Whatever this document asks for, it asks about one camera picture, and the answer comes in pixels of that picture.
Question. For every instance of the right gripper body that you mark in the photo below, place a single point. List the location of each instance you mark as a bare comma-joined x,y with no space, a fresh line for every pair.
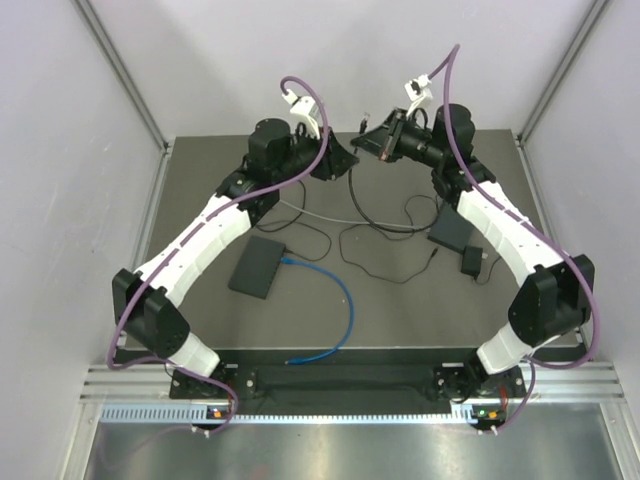
410,143

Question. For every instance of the right black power adapter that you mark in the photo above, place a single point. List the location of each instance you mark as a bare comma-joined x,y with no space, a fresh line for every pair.
471,263

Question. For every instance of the left aluminium frame post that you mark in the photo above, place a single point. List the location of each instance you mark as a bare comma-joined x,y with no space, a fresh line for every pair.
107,47

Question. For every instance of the slotted grey cable duct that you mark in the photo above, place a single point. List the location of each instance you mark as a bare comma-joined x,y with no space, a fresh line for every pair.
209,414

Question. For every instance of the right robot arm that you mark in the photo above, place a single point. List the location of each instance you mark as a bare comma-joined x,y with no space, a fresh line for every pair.
552,299

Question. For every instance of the aluminium front frame rail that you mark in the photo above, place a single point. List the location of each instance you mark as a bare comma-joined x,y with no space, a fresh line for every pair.
592,383

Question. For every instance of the aluminium frame post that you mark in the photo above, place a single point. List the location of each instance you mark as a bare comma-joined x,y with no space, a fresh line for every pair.
569,55
107,47

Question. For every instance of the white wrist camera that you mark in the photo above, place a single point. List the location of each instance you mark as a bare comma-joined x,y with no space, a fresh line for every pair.
305,110
419,93

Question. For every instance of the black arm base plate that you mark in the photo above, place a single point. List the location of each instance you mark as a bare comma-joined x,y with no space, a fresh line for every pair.
418,375

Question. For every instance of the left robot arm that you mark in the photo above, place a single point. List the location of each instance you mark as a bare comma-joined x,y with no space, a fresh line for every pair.
146,300

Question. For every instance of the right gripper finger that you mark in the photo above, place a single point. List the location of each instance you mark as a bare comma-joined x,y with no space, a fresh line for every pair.
375,142
391,121

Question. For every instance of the black network switch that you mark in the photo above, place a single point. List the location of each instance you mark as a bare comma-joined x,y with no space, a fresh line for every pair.
451,230
257,267

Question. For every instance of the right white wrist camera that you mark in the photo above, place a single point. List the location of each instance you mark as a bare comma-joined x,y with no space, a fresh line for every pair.
419,93

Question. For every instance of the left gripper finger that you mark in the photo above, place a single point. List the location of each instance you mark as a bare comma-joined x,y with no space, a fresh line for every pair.
338,155
328,170

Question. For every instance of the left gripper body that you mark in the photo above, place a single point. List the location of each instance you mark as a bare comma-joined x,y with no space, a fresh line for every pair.
303,153

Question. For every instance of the right aluminium frame post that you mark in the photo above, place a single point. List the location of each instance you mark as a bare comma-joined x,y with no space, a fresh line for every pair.
569,55

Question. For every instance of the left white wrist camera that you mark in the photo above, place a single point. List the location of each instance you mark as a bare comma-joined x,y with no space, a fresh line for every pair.
305,110

